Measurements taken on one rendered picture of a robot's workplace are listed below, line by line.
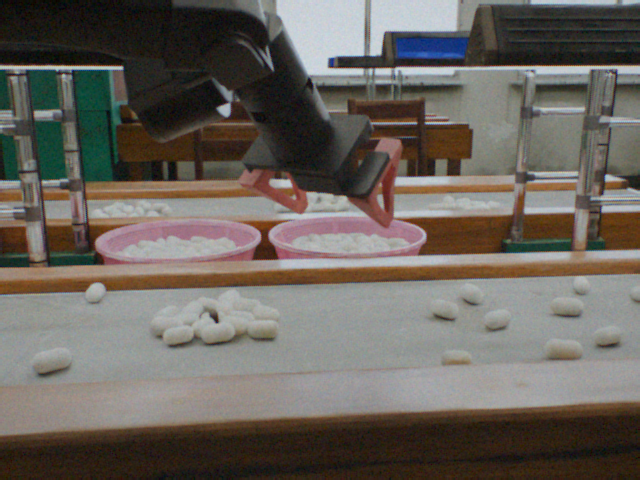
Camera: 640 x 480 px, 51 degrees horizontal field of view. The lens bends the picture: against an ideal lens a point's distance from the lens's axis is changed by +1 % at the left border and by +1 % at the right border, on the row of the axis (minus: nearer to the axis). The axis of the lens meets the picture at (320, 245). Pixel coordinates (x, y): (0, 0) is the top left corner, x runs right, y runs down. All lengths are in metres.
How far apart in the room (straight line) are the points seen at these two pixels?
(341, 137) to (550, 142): 5.75
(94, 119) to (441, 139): 1.76
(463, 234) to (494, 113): 4.77
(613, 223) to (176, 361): 0.97
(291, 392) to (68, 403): 0.19
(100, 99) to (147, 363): 2.85
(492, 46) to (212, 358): 0.47
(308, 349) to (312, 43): 5.11
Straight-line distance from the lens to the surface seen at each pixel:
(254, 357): 0.72
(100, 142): 3.53
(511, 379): 0.64
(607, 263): 1.07
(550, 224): 1.38
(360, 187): 0.52
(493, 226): 1.34
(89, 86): 3.52
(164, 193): 1.61
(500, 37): 0.83
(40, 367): 0.73
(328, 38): 5.77
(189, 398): 0.59
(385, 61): 1.37
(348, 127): 0.55
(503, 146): 6.12
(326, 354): 0.72
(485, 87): 6.03
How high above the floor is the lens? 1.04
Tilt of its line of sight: 15 degrees down
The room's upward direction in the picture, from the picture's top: straight up
